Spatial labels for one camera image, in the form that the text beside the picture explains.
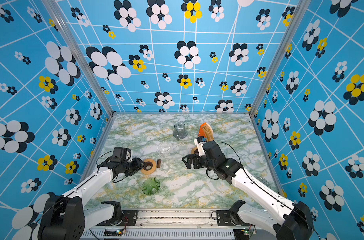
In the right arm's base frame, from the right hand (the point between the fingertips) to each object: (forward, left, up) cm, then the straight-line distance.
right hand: (190, 158), depth 76 cm
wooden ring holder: (+13, -3, -15) cm, 20 cm away
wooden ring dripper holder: (+5, +25, -15) cm, 30 cm away
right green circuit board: (-30, -24, -18) cm, 43 cm away
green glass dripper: (-9, +22, -15) cm, 28 cm away
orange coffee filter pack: (+25, -11, -9) cm, 28 cm away
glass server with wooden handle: (+15, +18, -16) cm, 28 cm away
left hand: (+2, +27, -12) cm, 30 cm away
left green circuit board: (-30, +38, -19) cm, 52 cm away
